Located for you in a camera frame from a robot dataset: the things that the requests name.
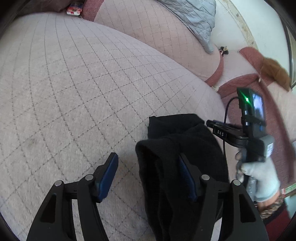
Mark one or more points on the small black bow ornament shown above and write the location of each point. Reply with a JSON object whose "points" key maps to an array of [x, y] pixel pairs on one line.
{"points": [[223, 50]]}

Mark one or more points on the brown plush toy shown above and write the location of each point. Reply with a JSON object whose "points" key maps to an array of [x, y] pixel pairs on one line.
{"points": [[273, 69]]}

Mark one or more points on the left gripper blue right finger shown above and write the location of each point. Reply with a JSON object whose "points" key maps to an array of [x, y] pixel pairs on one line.
{"points": [[240, 218]]}

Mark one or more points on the grey quilted blanket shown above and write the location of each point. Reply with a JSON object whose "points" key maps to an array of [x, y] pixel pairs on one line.
{"points": [[197, 15]]}

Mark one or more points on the red white small box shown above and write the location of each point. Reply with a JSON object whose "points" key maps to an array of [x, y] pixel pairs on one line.
{"points": [[75, 9]]}

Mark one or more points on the right hand white glove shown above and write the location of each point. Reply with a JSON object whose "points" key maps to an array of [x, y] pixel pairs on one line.
{"points": [[267, 182]]}

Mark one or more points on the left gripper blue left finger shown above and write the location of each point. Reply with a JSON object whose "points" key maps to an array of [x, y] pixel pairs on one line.
{"points": [[54, 219]]}

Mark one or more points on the black camera box green light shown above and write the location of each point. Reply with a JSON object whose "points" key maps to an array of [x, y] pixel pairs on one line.
{"points": [[252, 112]]}

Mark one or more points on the black sweatpants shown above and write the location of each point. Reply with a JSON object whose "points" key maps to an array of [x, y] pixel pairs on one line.
{"points": [[169, 194]]}

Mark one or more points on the pink bolster pillow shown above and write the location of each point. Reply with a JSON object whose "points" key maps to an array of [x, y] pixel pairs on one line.
{"points": [[156, 26]]}

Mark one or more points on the pink quilted bed cover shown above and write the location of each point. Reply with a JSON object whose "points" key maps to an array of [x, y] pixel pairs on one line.
{"points": [[72, 92]]}

